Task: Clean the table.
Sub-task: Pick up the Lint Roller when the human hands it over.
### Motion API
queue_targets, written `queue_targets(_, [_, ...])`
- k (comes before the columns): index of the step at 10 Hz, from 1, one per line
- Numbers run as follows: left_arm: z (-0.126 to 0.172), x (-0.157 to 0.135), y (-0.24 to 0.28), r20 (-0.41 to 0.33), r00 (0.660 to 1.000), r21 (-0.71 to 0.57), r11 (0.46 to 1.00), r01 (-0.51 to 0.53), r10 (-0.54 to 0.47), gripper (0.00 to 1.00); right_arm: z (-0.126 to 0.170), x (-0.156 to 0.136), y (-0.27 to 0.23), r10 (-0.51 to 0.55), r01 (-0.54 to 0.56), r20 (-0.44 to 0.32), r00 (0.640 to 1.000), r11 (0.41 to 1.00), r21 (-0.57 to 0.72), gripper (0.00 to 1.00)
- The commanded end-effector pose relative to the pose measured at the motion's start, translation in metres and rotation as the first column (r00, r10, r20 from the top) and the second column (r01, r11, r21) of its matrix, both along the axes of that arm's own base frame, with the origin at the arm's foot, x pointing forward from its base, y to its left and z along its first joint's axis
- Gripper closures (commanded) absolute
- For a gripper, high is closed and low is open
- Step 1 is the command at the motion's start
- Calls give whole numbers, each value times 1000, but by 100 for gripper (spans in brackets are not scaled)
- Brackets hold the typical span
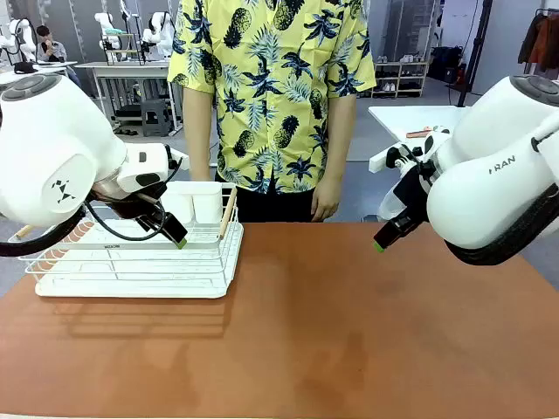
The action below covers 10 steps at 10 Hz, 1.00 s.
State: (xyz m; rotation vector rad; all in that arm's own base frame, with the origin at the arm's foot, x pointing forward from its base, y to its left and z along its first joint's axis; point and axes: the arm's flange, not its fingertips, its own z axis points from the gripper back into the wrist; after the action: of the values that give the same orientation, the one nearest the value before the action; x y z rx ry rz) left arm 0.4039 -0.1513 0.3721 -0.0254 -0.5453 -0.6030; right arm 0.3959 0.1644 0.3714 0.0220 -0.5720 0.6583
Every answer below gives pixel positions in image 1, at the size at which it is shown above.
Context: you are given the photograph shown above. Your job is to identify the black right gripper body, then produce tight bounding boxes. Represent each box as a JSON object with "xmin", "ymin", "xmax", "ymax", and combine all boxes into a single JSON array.
[{"xmin": 390, "ymin": 163, "xmax": 432, "ymax": 230}]

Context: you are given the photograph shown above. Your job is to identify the person's right forearm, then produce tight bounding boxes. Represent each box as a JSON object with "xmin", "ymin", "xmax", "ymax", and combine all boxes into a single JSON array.
[{"xmin": 182, "ymin": 85, "xmax": 218, "ymax": 182}]

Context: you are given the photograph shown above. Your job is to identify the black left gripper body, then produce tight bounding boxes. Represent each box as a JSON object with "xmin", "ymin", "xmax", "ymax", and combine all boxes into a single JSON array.
[{"xmin": 92, "ymin": 179, "xmax": 169, "ymax": 221}]

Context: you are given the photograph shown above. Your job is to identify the black braided right arm sleeve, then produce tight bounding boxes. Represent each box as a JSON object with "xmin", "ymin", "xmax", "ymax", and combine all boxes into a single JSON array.
[{"xmin": 442, "ymin": 182, "xmax": 559, "ymax": 268}]

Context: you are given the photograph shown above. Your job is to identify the black tripod pole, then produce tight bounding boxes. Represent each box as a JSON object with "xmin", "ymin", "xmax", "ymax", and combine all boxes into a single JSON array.
[{"xmin": 455, "ymin": 0, "xmax": 495, "ymax": 108}]

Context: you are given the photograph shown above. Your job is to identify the seated person in background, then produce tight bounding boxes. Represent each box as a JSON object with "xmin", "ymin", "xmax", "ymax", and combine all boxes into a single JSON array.
[{"xmin": 34, "ymin": 24, "xmax": 69, "ymax": 63}]

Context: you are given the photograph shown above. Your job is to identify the grey step stool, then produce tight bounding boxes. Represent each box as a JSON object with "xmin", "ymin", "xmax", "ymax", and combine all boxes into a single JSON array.
[{"xmin": 141, "ymin": 99, "xmax": 174, "ymax": 138}]

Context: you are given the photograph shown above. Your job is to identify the white side table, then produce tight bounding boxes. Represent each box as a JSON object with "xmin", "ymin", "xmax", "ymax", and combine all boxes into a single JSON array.
[{"xmin": 368, "ymin": 104, "xmax": 472, "ymax": 174}]

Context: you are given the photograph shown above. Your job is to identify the shoe rack with shoes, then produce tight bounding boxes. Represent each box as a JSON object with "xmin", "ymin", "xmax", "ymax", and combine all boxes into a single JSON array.
[{"xmin": 371, "ymin": 52, "xmax": 430, "ymax": 100}]

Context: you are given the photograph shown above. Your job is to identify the white drain tray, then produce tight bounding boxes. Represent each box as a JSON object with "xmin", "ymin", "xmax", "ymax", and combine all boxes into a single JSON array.
[{"xmin": 34, "ymin": 221, "xmax": 245, "ymax": 300}]

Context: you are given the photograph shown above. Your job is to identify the black trousers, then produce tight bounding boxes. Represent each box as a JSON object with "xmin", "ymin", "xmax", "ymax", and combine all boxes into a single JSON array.
[{"xmin": 215, "ymin": 171, "xmax": 322, "ymax": 224}]

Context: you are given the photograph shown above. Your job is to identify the thick black left arm hose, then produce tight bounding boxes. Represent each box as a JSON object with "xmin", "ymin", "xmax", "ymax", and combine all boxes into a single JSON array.
[{"xmin": 0, "ymin": 206, "xmax": 87, "ymax": 258}]

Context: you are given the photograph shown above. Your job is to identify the yellow pineapple print shirt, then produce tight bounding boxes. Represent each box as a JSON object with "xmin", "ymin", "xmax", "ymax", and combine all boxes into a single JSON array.
[{"xmin": 167, "ymin": 0, "xmax": 377, "ymax": 195}]

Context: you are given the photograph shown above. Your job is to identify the hanging brown clothes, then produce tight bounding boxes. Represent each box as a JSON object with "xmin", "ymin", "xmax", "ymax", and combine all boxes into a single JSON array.
[{"xmin": 517, "ymin": 7, "xmax": 559, "ymax": 72}]

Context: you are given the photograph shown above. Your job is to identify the person's left forearm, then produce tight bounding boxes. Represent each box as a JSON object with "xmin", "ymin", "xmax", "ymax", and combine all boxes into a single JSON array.
[{"xmin": 317, "ymin": 92, "xmax": 358, "ymax": 193}]

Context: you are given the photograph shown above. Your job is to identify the white wire dish rack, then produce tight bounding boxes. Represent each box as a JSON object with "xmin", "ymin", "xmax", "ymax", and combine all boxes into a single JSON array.
[{"xmin": 17, "ymin": 182, "xmax": 242, "ymax": 283}]

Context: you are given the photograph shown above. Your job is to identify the black equipment case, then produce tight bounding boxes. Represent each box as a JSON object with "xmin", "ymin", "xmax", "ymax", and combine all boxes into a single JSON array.
[{"xmin": 428, "ymin": 45, "xmax": 467, "ymax": 85}]

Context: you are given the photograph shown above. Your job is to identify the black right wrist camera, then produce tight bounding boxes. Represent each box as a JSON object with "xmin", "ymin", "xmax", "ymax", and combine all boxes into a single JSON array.
[{"xmin": 385, "ymin": 144, "xmax": 424, "ymax": 172}]

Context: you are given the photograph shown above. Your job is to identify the white utensil cup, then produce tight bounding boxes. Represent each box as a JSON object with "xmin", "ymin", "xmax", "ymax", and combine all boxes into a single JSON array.
[
  {"xmin": 163, "ymin": 181, "xmax": 196, "ymax": 225},
  {"xmin": 191, "ymin": 181, "xmax": 224, "ymax": 225}
]

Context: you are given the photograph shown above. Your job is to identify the white background work table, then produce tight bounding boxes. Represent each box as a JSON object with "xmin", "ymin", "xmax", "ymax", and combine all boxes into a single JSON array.
[{"xmin": 73, "ymin": 59, "xmax": 183, "ymax": 134}]

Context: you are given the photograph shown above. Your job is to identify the person's left hand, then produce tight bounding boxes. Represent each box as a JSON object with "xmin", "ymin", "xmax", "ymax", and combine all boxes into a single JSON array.
[{"xmin": 310, "ymin": 181, "xmax": 342, "ymax": 223}]

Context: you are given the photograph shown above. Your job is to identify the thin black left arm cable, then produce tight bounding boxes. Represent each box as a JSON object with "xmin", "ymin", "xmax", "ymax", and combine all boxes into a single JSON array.
[{"xmin": 84, "ymin": 155, "xmax": 183, "ymax": 242}]

